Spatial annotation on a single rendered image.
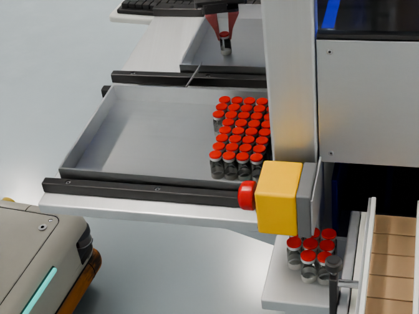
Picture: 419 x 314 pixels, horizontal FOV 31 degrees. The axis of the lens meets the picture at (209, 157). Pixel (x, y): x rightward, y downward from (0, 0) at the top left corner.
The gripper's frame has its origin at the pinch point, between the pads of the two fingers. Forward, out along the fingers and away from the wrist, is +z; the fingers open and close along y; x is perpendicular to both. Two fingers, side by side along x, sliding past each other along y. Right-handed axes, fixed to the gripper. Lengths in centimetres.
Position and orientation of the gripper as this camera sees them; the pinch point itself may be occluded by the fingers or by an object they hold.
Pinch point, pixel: (224, 35)
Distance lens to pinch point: 154.2
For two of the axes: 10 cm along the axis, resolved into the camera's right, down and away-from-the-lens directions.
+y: 9.9, -0.9, -0.5
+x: -0.1, -5.9, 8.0
